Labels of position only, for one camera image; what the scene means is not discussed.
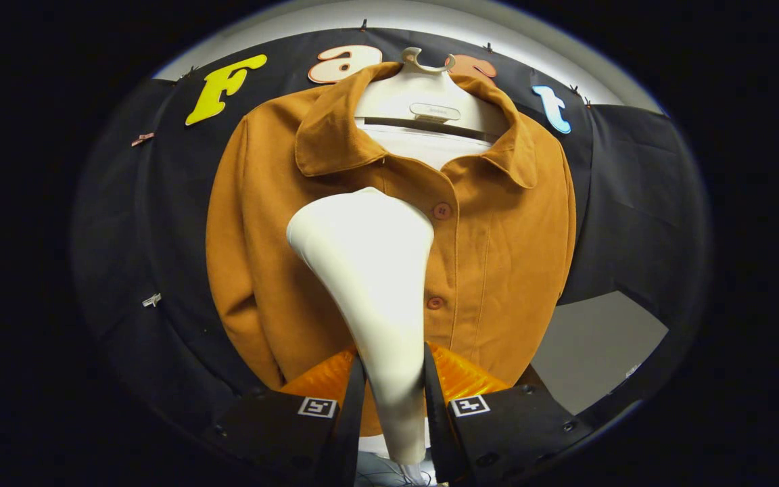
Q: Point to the black backdrop cloth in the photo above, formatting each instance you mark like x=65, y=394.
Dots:
x=633, y=189

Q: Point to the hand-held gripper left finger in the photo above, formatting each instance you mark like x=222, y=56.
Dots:
x=281, y=433

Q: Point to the white garment steamer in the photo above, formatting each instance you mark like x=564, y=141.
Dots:
x=376, y=284

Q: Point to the white mannequin torso stand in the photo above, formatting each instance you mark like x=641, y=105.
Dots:
x=423, y=91

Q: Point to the pink clip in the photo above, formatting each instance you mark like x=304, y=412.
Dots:
x=143, y=138

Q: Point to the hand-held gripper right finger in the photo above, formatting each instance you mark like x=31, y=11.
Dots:
x=518, y=433

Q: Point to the white clip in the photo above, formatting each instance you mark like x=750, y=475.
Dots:
x=151, y=299

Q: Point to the orange button-up shirt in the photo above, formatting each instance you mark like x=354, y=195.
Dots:
x=498, y=257

